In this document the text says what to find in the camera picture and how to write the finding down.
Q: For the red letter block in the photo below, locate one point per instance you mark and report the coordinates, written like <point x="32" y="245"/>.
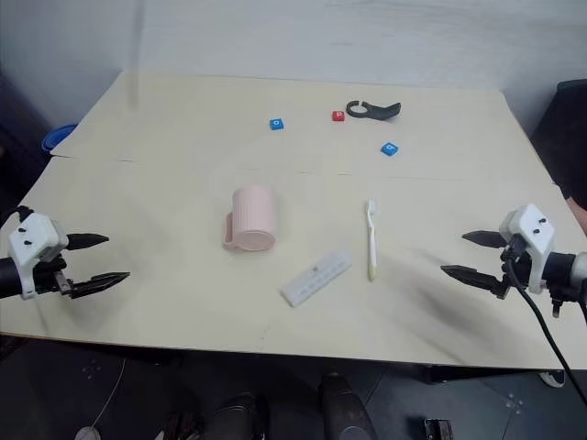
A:
<point x="338" y="116"/>

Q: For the white toothbrush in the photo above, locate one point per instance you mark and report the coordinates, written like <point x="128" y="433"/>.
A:
<point x="372" y="238"/>

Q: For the white shoe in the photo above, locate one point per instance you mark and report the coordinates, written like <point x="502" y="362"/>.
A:
<point x="552" y="378"/>

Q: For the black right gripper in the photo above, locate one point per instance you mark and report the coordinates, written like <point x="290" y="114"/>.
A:
<point x="516" y="261"/>

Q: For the blue letter block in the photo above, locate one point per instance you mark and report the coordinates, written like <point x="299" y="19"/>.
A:
<point x="277" y="124"/>
<point x="390" y="148"/>

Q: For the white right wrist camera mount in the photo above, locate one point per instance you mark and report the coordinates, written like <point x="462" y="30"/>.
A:
<point x="534" y="229"/>

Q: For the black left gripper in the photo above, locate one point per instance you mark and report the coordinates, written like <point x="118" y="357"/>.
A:
<point x="48" y="277"/>

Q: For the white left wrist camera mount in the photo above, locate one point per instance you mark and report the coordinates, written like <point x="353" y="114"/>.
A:
<point x="34" y="236"/>

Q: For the blue plastic bowl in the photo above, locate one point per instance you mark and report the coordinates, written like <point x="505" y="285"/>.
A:
<point x="55" y="136"/>

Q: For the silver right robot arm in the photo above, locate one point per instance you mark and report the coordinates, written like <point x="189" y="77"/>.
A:
<point x="566" y="270"/>

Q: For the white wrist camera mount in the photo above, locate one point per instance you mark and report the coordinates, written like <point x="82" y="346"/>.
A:
<point x="534" y="229"/>
<point x="34" y="236"/>

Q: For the black chair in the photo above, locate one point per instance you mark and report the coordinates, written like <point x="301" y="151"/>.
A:
<point x="564" y="137"/>

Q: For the white round floor object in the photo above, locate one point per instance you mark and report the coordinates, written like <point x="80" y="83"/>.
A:
<point x="87" y="433"/>

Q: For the black floor device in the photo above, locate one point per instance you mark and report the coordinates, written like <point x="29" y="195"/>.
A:
<point x="439" y="430"/>

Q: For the pink ribbed cup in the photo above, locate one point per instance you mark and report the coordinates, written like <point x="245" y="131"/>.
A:
<point x="252" y="220"/>

